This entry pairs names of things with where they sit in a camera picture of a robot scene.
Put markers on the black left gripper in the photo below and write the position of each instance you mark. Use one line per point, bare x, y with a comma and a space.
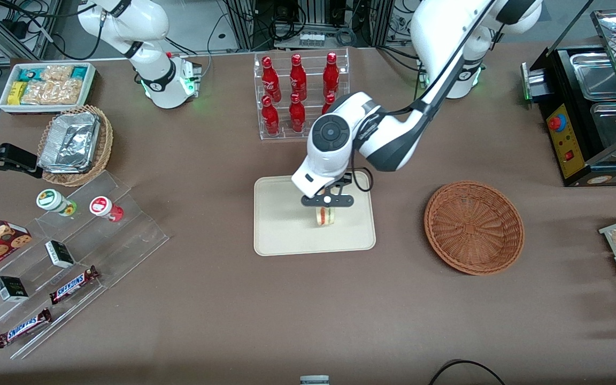
346, 181

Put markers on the triangular sandwich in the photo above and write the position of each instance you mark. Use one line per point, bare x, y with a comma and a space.
325, 216

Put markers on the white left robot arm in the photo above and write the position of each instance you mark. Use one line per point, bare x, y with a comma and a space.
388, 144

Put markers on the cream plastic tray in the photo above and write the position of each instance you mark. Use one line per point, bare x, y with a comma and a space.
286, 230

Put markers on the light wicker basket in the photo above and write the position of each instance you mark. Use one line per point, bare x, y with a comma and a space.
106, 144

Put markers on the brown round wicker basket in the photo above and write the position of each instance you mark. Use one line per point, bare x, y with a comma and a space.
474, 227

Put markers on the green lidded cup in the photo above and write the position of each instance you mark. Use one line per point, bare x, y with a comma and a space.
51, 200

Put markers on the aluminium foil container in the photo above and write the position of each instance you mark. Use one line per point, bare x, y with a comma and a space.
70, 141

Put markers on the white plastic bin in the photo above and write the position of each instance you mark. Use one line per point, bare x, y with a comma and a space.
6, 107

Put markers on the yellow snack pack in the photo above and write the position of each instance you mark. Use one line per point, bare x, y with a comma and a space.
16, 92

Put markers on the clear bag of crackers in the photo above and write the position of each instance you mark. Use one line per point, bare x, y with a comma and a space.
56, 72
51, 92

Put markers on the clear acrylic bottle rack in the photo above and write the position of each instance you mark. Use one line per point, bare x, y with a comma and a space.
286, 133

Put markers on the red lidded cup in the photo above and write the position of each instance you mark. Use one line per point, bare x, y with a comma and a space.
102, 206

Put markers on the teal snack pack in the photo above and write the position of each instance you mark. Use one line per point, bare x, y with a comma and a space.
79, 72
30, 74

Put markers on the red cola bottle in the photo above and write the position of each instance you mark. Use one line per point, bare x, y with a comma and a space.
331, 77
298, 80
328, 104
270, 120
270, 80
297, 117

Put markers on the small black box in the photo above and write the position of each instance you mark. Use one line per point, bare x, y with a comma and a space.
60, 254
11, 289

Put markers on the clear acrylic stepped shelf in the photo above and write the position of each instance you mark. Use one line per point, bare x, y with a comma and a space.
126, 235

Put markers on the snickers bar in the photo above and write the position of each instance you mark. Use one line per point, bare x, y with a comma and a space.
23, 328
72, 285

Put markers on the white power strip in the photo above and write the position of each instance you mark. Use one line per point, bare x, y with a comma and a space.
312, 39

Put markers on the grey device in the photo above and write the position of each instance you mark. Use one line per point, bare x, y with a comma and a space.
314, 380

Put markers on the black food warmer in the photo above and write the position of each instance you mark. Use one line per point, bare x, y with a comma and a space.
570, 155

